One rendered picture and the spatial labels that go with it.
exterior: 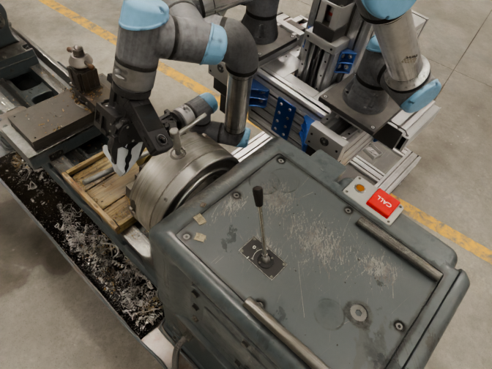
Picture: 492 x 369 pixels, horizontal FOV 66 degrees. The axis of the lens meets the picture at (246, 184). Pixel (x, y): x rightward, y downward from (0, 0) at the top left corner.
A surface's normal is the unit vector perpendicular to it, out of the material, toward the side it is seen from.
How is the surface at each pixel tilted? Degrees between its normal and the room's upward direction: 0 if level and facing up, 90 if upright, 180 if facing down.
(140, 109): 35
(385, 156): 0
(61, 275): 0
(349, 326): 0
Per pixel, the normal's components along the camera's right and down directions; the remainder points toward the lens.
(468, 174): 0.11, -0.61
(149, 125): 0.65, -0.35
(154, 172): -0.29, -0.20
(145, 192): -0.48, 0.08
